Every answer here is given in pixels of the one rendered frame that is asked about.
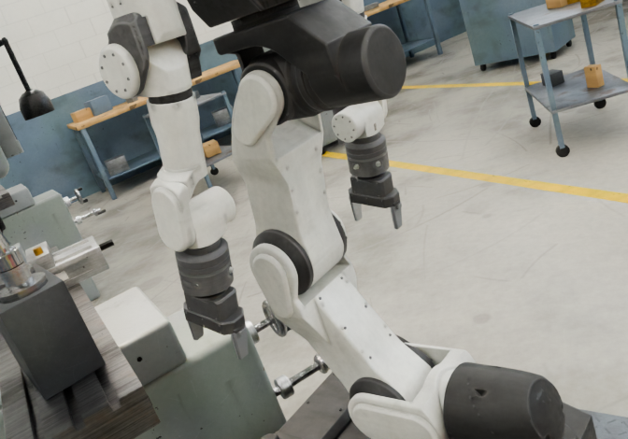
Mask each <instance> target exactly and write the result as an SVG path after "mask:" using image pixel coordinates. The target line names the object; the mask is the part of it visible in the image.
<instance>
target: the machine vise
mask: <svg viewBox="0 0 628 439"><path fill-rule="evenodd" d="M52 256H53V259H54V261H55V266H54V267H51V268H50V269H48V270H47V271H49V272H51V273H52V274H54V275H55V276H57V277H59V278H60V279H61V280H63V281H64V283H65V285H66V286H67V288H70V287H72V286H74V285H76V284H78V283H79V282H81V281H84V280H86V279H88V278H90V277H92V276H95V275H97V274H100V273H102V272H104V271H106V270H107V269H109V266H108V264H107V261H106V259H105V256H104V254H103V252H102V250H101V248H100V247H99V246H98V244H97V242H96V241H95V239H94V237H93V236H90V237H88V238H85V239H83V240H81V241H79V242H77V243H75V244H73V245H71V246H68V247H66V248H63V249H61V250H58V251H56V252H54V253H52Z"/></svg>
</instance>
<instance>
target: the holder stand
mask: <svg viewBox="0 0 628 439"><path fill-rule="evenodd" d="M26 265H27V267H28V269H29V270H30V272H31V274H32V276H33V278H34V279H33V281H32V282H30V283H29V284H28V285H26V286H24V287H22V288H20V289H18V290H13V291H9V290H8V289H7V287H6V285H5V283H4V281H3V279H2V278H1V277H0V332H1V334H2V335H3V337H4V338H5V340H6V342H7V345H8V346H9V348H10V350H11V352H12V354H13V355H14V357H15V359H16V361H17V362H18V364H19V366H20V367H21V368H22V370H23V371H24V372H25V374H26V375H27V376H28V377H29V379H30V380H31V381H32V383H33V384H34V385H35V387H36V388H37V389H38V391H39V392H40V393H41V395H42V396H43V397H44V399H45V400H48V399H49V398H51V397H53V396H54V395H56V394H57V393H59V392H61V391H62V390H64V389H66V388H68V387H69V386H71V385H73V384H74V383H76V382H78V381H79V380H81V379H82V378H83V377H85V376H86V375H89V374H90V373H92V372H93V371H95V370H97V369H98V368H100V367H102V366H103V365H105V361H104V359H103V357H102V355H101V353H100V351H99V349H98V347H97V345H96V343H95V342H94V340H93V337H92V335H91V333H90V331H89V329H88V327H87V325H86V323H85V321H84V320H83V318H82V316H81V314H80V313H79V310H78V308H77V306H76V304H75V302H74V300H73V298H72V296H71V294H70V292H69V290H68V288H67V286H66V285H65V283H64V281H63V280H61V279H60V278H59V277H57V276H55V275H54V274H52V273H51V272H49V271H47V270H46V269H44V268H43V267H41V266H40V265H38V264H36V263H33V264H26Z"/></svg>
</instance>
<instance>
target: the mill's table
mask: <svg viewBox="0 0 628 439"><path fill-rule="evenodd" d="M68 290H69V292H70V294H71V296H72V298H73V300H74V302H75V304H76V306H77V308H78V311H79V313H80V314H81V316H82V318H83V320H84V321H85V323H86V325H87V327H88V329H89V331H90V333H91V335H92V337H93V340H94V342H95V343H96V345H97V347H98V349H99V351H100V353H101V355H102V357H103V359H104V361H105V365H103V366H102V367H100V368H98V369H97V370H95V371H93V372H92V373H90V374H89V375H86V376H85V377H83V378H82V379H81V380H79V381H78V382H76V383H74V384H73V385H71V386H69V387H68V388H66V389H64V390H62V391H61V392H59V393H57V394H56V395H54V396H53V397H51V398H49V399H48V400H45V399H44V397H43V396H42V395H41V393H40V392H39V391H38V389H37V388H36V387H35V385H34V384H33V383H32V381H31V380H30V379H29V377H28V376H27V375H26V374H25V372H24V371H23V370H22V368H21V367H20V366H19V364H18V362H17V361H16V359H15V357H14V355H13V354H12V352H11V350H10V348H9V346H8V345H7V342H6V340H5V338H4V337H3V335H2V334H1V332H0V391H1V400H2V408H3V417H4V425H5V433H6V439H134V438H136V437H137V436H138V435H140V434H142V433H143V432H146V431H147V430H149V429H151V428H152V427H154V426H156V425H157V424H159V423H160V422H161V421H160V420H159V418H158V416H157V414H156V412H155V410H154V408H153V406H152V403H151V401H150V398H149V396H148V395H147V393H146V392H145V390H144V388H143V386H142V384H141V383H140V381H139V380H138V378H137V376H136V374H135V372H134V371H133V369H132V367H131V366H130V364H129V363H128V361H127V360H126V359H125V357H124V355H123V354H122V352H121V350H120V348H119V347H118V345H117V343H116V342H115V340H114V339H113V337H112V335H111V334H110V332H109V330H108V329H107V326H106V325H105V323H104V322H103V321H102V319H101V318H100V316H99V314H98V313H97V311H96V310H95V308H94V306H93V304H92V302H91V301H90V299H89V298H88V296H87V294H86V293H85V291H84V289H83V288H82V287H81V285H80V284H79V283H78V284H76V285H74V286H72V287H70V288H68Z"/></svg>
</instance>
